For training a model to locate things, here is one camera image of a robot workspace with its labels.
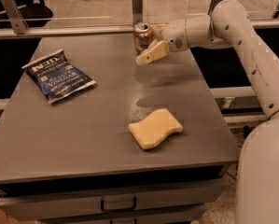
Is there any left metal bracket post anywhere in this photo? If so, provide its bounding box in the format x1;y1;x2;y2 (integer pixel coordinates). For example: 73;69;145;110
0;0;28;35

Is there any grey drawer with black handle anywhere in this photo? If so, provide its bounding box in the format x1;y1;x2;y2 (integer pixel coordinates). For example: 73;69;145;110
0;178;227;221

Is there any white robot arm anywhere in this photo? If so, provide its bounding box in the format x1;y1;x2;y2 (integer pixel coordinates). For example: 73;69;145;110
136;0;279;224

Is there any yellow sponge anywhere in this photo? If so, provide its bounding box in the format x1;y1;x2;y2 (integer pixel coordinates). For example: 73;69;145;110
129;108;183;150

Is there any middle metal bracket post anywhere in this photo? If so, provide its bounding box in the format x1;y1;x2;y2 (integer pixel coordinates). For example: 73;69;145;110
132;0;143;24

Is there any black office chair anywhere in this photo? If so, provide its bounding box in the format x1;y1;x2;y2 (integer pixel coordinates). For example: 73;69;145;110
0;0;54;30

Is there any blue potato chip bag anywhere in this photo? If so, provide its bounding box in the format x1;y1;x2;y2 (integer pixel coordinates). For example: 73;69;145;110
21;49;96;104

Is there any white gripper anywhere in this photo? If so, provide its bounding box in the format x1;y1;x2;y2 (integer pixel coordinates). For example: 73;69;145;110
135;20;188;65

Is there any orange soda can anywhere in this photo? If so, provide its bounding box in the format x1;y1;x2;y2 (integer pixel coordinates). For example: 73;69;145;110
133;22;153;54

